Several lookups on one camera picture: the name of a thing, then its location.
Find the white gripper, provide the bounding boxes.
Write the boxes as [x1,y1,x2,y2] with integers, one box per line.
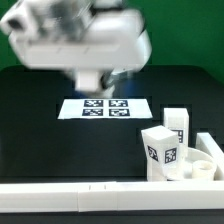
[0,0,152,73]

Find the white round stool seat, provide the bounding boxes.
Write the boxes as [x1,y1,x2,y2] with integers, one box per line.
[147,146,219,183]

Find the paper sheet with markers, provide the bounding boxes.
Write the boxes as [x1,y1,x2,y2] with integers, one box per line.
[58,99,152,120]

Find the white right barrier rail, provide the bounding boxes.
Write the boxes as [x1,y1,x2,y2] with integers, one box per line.
[195,132,224,181]

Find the white barrier rail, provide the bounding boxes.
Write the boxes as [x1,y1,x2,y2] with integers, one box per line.
[0,181,224,213]
[195,132,224,181]

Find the white front barrier rail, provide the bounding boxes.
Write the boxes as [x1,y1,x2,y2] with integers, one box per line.
[0,181,224,213]

